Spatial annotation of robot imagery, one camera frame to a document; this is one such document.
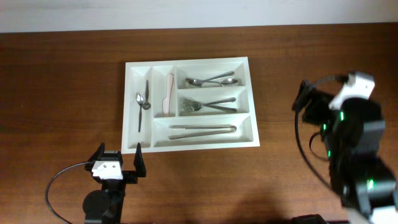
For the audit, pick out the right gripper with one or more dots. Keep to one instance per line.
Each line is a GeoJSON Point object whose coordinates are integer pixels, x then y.
{"type": "Point", "coordinates": [313, 111]}

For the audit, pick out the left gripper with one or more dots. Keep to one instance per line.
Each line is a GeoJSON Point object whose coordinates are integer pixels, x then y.
{"type": "Point", "coordinates": [130, 178]}

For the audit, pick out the small steel teaspoon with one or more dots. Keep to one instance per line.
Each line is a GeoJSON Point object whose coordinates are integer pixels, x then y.
{"type": "Point", "coordinates": [146, 104]}

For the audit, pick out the small dark steel fork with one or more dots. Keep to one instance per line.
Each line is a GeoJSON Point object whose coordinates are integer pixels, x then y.
{"type": "Point", "coordinates": [140, 99]}

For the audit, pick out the pink plastic knife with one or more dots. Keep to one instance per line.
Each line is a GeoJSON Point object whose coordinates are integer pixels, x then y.
{"type": "Point", "coordinates": [167, 99]}

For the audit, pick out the steel spoon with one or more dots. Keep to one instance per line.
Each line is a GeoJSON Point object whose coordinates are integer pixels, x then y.
{"type": "Point", "coordinates": [198, 83]}
{"type": "Point", "coordinates": [225, 82]}

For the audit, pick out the long steel tongs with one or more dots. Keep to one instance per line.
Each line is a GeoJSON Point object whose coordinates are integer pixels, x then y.
{"type": "Point", "coordinates": [203, 130]}

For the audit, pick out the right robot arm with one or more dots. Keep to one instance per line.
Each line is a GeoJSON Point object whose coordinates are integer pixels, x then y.
{"type": "Point", "coordinates": [351, 128]}

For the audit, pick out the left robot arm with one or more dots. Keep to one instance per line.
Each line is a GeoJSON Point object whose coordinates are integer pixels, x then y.
{"type": "Point", "coordinates": [106, 204]}

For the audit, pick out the steel fork in tray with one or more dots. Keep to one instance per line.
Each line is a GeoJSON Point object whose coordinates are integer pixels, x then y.
{"type": "Point", "coordinates": [197, 107]}

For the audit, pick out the white plastic cutlery tray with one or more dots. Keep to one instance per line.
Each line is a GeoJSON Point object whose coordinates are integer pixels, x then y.
{"type": "Point", "coordinates": [155, 130]}

